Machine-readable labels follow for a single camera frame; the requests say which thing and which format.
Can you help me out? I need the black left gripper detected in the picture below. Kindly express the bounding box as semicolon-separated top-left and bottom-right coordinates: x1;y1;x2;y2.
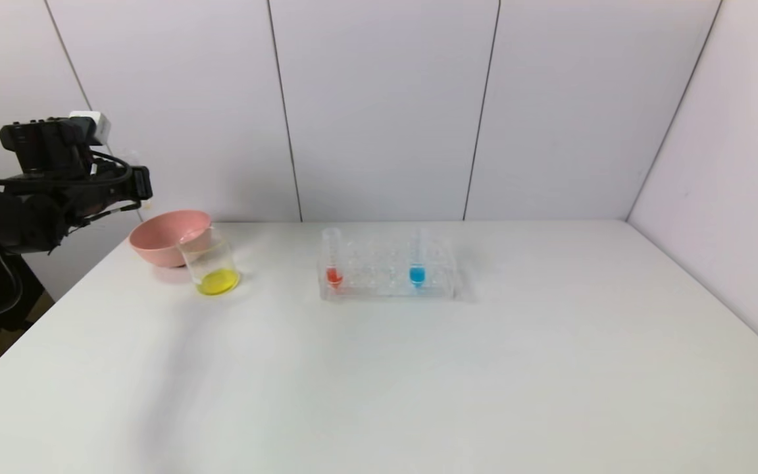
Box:
91;165;153;217

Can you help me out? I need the test tube with blue pigment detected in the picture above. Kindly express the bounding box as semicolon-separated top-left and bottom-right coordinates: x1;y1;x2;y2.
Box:
409;228;427;288

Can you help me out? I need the clear glass beaker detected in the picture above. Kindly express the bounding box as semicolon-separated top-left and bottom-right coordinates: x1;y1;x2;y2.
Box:
178;227;243;296

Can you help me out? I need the test tube with red pigment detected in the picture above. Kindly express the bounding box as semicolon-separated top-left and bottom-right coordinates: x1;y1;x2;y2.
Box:
324;229;344;289

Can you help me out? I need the clear plastic test tube rack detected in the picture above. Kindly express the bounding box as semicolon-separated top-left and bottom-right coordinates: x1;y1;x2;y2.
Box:
317;236;467;302

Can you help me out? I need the pink bowl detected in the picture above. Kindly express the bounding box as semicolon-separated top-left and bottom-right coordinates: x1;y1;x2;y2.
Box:
130;211;214;269

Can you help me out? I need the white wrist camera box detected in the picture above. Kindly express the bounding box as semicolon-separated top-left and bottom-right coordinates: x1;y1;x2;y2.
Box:
68;111;111;147

